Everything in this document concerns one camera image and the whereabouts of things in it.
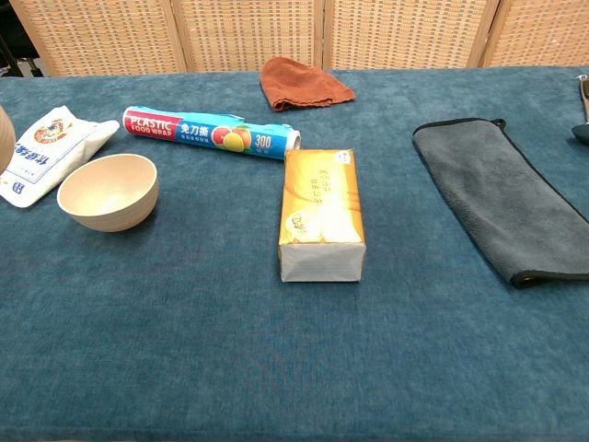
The beige ribbed bowl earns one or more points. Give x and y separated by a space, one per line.
108 193
5 138

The gold tissue pack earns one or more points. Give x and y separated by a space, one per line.
322 202

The blue plastic wrap box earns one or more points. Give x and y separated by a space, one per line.
198 131

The brown folded cloth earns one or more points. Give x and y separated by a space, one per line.
299 83

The blue table mat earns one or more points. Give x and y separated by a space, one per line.
230 350

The woven bamboo folding screen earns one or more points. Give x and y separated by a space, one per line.
257 32

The grey towel with black edge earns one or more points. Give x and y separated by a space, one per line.
501 198

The white salt bag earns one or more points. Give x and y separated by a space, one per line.
50 147

